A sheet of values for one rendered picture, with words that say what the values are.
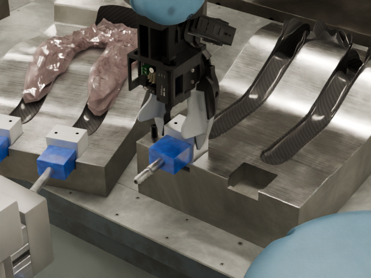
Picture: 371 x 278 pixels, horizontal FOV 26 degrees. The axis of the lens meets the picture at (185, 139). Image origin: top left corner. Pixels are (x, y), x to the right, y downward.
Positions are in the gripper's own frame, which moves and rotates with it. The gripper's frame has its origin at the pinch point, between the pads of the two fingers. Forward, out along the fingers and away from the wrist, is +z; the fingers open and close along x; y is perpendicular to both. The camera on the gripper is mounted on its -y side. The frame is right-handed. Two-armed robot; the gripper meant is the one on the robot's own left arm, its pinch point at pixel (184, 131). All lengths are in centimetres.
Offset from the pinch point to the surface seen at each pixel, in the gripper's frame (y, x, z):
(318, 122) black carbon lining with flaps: -18.9, 11.0, 4.2
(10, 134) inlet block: 9.1, -24.7, 4.9
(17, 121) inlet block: 6.7, -25.4, 4.2
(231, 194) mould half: 1.9, 9.0, 5.5
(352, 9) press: -79, -11, 13
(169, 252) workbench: 8.8, 3.8, 13.4
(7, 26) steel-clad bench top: -27, -64, 12
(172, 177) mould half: 1.9, -0.6, 6.8
